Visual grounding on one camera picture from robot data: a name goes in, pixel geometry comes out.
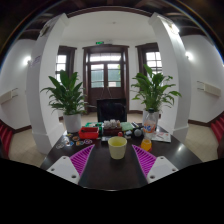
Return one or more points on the pale yellow cup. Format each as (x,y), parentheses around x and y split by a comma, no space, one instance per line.
(117,148)

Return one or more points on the green folded cloth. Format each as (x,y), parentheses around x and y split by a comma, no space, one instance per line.
(127,126)

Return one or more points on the small black box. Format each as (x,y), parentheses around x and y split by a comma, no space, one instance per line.
(106,138)

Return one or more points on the black chair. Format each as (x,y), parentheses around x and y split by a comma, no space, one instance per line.
(111,110)

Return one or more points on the dark-framed window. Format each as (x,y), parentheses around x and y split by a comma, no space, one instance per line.
(153,60)
(61,63)

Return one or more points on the clear orange-labelled drink bottle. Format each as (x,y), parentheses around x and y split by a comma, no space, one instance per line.
(149,128)

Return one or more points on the green flat box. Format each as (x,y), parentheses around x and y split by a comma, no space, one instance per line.
(93,124)

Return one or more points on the broad potted plant, white pot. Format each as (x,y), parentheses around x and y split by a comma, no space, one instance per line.
(66,96)

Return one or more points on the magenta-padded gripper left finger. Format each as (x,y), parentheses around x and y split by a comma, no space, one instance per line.
(63,168)

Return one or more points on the glowing wall lamp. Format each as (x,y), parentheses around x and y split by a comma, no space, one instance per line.
(27,60)
(189,55)

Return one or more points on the brown tray of small cups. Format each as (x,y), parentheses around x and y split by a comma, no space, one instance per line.
(112,126)

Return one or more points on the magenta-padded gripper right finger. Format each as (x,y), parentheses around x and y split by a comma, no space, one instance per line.
(161,167)

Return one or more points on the green exit sign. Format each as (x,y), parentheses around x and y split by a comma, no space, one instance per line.
(99,42)

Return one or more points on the round printed sticker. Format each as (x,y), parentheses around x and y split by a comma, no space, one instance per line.
(60,145)
(69,143)
(79,142)
(88,141)

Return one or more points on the tall potted plant, white pot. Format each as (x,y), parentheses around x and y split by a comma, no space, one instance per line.
(153,90)

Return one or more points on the white printed booklet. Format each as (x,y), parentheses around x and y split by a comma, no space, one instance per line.
(163,136)

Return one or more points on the red carpeted staircase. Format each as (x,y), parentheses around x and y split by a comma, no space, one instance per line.
(218,128)
(5,136)

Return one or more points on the red plastic box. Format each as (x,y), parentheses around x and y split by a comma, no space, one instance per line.
(89,132)

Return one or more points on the grey ball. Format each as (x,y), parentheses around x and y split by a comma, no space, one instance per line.
(138,132)

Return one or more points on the dark wooden double door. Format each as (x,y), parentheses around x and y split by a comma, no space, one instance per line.
(106,86)

